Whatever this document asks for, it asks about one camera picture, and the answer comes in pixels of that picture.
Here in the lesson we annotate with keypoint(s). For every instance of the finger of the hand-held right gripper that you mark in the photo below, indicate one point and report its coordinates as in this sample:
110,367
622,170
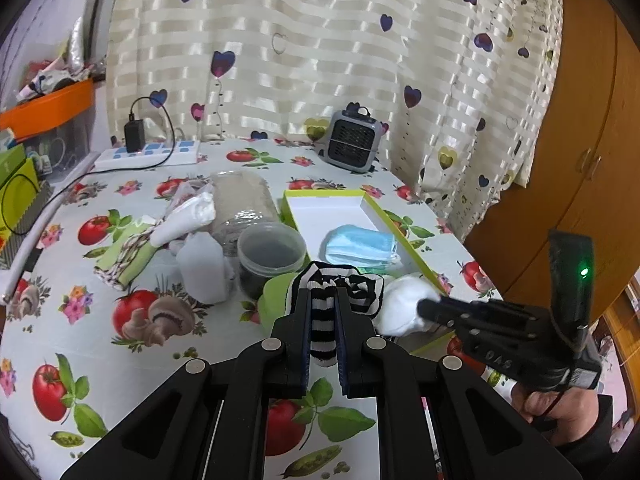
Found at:
450,302
445,317

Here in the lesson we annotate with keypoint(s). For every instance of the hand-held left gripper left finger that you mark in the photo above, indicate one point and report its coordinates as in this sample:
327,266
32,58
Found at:
295,350

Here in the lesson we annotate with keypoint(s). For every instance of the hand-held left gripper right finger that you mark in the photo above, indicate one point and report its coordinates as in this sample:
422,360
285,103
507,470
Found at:
350,355

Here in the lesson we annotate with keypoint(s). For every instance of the black and white striped sock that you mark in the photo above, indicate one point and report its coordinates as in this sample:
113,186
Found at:
367,300
322,330

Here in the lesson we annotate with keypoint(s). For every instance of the blue face mask stack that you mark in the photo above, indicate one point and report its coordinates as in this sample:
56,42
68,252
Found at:
357,245

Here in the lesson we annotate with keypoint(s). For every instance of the white plastic bottle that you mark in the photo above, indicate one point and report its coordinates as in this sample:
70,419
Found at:
202,270

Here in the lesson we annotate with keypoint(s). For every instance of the yellow-green cardboard box tray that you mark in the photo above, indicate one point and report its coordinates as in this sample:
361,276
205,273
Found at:
325,215

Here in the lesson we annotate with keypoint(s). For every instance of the white cloth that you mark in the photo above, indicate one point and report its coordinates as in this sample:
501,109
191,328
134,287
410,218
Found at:
187,217

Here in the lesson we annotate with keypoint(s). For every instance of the green cloth with patterned edge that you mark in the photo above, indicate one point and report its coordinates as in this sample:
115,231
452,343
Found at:
130,260

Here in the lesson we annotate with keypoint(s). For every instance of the clear bag with red print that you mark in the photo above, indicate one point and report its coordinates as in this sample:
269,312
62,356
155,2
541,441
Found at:
187,191

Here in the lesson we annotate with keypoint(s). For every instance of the person's right forearm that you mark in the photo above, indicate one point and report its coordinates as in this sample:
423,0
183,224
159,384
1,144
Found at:
595,447

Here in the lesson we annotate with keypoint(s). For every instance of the person's right hand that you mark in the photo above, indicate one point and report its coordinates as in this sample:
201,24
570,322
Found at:
545,405

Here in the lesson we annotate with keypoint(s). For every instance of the green plastic jar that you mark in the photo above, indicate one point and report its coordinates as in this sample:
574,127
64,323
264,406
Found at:
272,302

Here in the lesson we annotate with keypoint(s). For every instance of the clear jar with dark contents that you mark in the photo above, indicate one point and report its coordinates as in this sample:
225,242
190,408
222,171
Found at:
270,255

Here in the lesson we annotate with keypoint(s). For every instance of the fruit print tablecloth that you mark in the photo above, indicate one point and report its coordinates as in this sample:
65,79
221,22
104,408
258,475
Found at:
125,360

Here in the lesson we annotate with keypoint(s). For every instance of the small grey fan heater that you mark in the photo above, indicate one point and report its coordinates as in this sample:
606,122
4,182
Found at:
352,137

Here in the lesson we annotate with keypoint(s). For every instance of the brown wooden cabinet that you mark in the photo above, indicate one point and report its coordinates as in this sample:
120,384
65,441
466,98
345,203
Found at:
565,135

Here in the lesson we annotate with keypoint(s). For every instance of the white and blue power strip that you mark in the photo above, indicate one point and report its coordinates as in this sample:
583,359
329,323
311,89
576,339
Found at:
150,155

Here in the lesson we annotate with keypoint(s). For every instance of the black charger plug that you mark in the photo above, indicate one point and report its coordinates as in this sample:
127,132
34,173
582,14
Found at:
134,135

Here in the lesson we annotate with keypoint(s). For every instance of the cream curtain with heart print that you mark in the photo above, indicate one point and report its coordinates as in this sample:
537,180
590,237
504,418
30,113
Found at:
325,50

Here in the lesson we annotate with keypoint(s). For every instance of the grey zigzag patterned box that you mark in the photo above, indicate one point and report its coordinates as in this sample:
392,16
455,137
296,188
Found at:
40,210

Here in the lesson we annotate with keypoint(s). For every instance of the yellow-green box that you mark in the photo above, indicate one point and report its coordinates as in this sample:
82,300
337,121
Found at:
17,205

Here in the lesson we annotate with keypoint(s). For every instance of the dark green flat box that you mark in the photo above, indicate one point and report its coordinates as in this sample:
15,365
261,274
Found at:
10,165

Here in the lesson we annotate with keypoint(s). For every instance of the storage bin with orange lid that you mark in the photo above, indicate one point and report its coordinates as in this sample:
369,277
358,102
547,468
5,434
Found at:
50,105

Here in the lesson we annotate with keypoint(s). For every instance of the assorted clutter pile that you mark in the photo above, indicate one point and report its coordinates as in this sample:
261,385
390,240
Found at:
55,70

